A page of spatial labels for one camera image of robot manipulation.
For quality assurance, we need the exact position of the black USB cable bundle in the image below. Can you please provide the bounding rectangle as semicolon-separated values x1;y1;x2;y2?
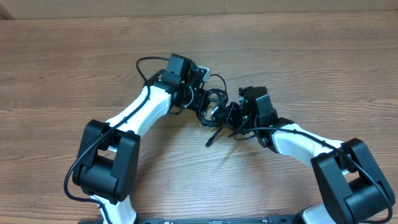
196;88;233;147

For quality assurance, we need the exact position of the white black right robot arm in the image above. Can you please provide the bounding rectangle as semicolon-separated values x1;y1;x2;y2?
223;86;395;223

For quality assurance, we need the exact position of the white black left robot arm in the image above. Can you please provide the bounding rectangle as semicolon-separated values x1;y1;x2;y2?
63;54;211;223

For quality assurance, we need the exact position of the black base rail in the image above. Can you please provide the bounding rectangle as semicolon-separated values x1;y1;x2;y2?
77;214;299;224

